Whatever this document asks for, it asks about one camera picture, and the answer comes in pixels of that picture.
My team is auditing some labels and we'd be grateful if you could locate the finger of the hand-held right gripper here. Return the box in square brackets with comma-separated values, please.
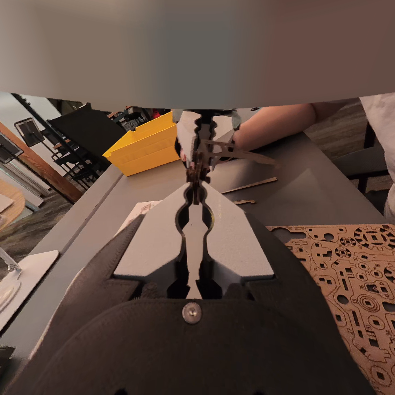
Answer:
[209, 115, 235, 169]
[177, 110, 203, 169]

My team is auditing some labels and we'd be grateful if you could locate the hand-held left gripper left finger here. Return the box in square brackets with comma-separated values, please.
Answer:
[114, 181, 193, 295]

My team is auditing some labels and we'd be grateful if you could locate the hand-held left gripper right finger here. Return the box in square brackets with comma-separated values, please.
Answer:
[197, 181, 274, 295]

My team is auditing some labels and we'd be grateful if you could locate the wooden lattice frame part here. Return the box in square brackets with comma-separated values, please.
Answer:
[200, 138, 279, 170]

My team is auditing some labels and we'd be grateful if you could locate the person's right forearm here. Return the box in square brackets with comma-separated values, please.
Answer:
[233, 103, 318, 152]

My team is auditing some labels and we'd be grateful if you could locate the laser-cut plywood parts sheet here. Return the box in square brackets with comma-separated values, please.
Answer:
[266, 224, 395, 395]

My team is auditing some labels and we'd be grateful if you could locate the illustrated instruction booklet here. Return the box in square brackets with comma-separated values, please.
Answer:
[119, 200, 163, 236]

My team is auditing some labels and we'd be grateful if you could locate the yellow plastic bin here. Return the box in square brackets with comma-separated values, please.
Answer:
[102, 111, 181, 177]

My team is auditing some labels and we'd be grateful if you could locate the thin wooden strip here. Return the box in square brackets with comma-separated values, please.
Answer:
[220, 177, 278, 195]

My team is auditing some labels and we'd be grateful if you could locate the black chair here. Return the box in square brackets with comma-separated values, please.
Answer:
[46, 103, 128, 192]

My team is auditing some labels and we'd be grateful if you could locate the dark grey office chair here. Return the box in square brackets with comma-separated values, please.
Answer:
[333, 122, 390, 195]

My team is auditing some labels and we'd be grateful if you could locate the round wooden table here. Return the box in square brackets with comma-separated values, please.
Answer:
[0, 179, 26, 230]

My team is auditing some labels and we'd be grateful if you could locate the person's white shirt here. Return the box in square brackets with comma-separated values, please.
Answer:
[359, 93, 395, 218]

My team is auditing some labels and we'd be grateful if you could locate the black framed screen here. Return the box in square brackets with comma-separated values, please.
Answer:
[0, 133, 24, 165]
[14, 117, 44, 148]

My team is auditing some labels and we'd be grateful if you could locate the white flat base plate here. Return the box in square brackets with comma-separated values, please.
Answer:
[0, 249, 60, 333]

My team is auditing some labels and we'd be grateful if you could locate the wooden post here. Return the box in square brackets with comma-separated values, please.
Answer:
[0, 122, 84, 205]

